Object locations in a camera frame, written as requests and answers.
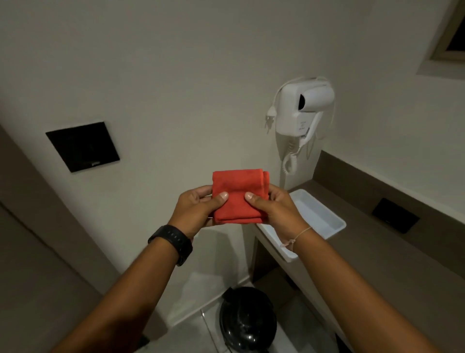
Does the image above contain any person's right forearm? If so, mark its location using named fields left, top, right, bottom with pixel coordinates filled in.
left=291, top=228, right=442, bottom=353

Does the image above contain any black wall flush plate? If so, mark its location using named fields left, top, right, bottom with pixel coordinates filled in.
left=45, top=121, right=121, bottom=173

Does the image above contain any person's left forearm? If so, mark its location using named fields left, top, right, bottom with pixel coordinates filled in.
left=51, top=236, right=182, bottom=353

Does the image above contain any white plastic tray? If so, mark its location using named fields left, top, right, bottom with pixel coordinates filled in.
left=256, top=189, right=347, bottom=263

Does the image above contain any white coiled dryer cord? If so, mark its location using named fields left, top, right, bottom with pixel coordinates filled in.
left=282, top=135, right=314, bottom=177

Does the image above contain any black wrist watch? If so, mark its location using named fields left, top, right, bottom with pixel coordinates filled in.
left=148, top=224, right=193, bottom=267

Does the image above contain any white power plug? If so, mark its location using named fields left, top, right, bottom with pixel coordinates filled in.
left=264, top=105, right=277, bottom=134

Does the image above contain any black trash bin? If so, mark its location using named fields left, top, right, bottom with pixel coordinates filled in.
left=219, top=287, right=278, bottom=353

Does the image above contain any person's left hand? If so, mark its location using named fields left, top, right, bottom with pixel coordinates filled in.
left=167, top=185, right=229, bottom=241

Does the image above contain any thin string bracelet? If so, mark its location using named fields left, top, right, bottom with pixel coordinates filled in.
left=280, top=226, right=313, bottom=253

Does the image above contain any wooden framed mirror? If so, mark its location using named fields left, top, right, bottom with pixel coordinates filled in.
left=416, top=0, right=465, bottom=80

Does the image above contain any black wall socket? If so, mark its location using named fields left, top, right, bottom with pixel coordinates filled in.
left=372, top=197, right=421, bottom=234

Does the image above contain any white wall hair dryer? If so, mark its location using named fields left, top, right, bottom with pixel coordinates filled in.
left=275, top=79, right=335, bottom=148

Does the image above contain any person's right hand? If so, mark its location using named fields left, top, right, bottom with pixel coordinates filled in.
left=244, top=183, right=312, bottom=249

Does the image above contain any red cloth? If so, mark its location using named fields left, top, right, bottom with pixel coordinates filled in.
left=212, top=169, right=271, bottom=225

